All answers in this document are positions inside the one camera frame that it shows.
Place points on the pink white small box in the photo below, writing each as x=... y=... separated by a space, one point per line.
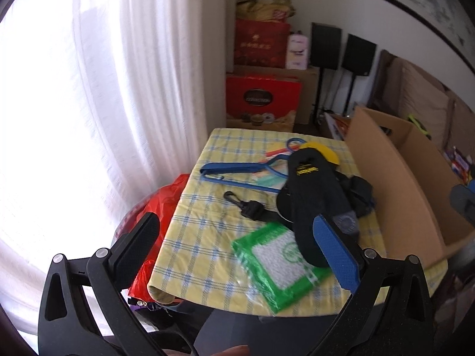
x=297 y=52

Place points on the black speaker on stand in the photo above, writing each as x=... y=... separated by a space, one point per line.
x=324 y=55
x=358 y=60

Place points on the red collection gift box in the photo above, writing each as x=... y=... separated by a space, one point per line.
x=257 y=101

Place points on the brown cardboard box behind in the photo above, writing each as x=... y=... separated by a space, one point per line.
x=308 y=77

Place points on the large cardboard box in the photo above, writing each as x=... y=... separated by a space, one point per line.
x=411 y=185

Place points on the right black speaker on stand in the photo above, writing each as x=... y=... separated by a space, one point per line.
x=358 y=60

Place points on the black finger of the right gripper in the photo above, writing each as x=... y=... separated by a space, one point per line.
x=462 y=200

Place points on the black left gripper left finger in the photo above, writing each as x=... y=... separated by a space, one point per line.
x=66 y=323

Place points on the green desiccant packet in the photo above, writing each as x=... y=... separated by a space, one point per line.
x=275 y=266

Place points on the white sheer curtain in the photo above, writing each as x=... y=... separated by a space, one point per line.
x=102 y=103

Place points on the framed wall picture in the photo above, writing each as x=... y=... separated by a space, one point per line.
x=448 y=19

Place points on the yellow checked tablecloth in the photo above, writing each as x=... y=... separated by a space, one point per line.
x=196 y=262

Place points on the yellow fabric bundle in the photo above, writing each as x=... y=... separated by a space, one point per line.
x=277 y=11

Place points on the red plastic bag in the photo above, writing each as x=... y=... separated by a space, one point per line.
x=163 y=203

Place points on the left black speaker on stand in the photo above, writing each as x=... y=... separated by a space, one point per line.
x=324 y=55

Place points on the colourful paper hand fan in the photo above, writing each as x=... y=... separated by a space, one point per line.
x=275 y=177

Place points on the black padded strap bag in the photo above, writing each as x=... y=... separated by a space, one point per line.
x=313 y=187

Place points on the blue plastic clothes hanger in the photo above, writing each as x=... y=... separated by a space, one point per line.
x=216 y=171

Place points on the brown upholstered headboard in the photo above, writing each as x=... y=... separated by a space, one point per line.
x=403 y=89

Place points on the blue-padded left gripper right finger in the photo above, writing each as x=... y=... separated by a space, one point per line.
x=387 y=312

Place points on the dark red gift bag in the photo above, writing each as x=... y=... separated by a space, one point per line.
x=261 y=44

